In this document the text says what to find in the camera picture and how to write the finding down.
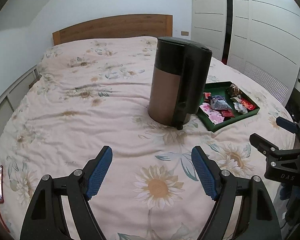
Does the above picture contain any red white konjac snack bag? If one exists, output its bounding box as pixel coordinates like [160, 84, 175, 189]
[231, 97, 256, 114]

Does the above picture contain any red rectangular snack packet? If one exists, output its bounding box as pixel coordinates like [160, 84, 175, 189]
[221, 109, 235, 118]

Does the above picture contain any pink cartoon snack packet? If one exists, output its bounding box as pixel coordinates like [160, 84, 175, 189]
[200, 102, 224, 125]

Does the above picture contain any gold brown snack bag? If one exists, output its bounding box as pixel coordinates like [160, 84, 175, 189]
[226, 83, 242, 98]

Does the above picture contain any blue white snack packet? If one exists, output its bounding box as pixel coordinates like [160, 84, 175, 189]
[210, 95, 231, 111]

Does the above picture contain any small red candy wrapper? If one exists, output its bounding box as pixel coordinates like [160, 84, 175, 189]
[203, 92, 211, 103]

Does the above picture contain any green tray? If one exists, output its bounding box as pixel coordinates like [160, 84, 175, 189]
[197, 81, 260, 132]

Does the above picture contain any white wardrobe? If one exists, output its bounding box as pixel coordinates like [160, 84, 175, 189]
[191, 0, 300, 104]

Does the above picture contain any brown black electric kettle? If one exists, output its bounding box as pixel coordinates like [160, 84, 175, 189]
[148, 37, 212, 130]

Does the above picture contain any floral pink bed quilt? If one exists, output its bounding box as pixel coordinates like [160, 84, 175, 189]
[0, 37, 295, 239]

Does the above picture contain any wooden headboard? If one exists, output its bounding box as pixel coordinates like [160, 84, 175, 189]
[52, 14, 173, 46]

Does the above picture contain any wall switch plate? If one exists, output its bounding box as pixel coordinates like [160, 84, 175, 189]
[181, 31, 189, 36]

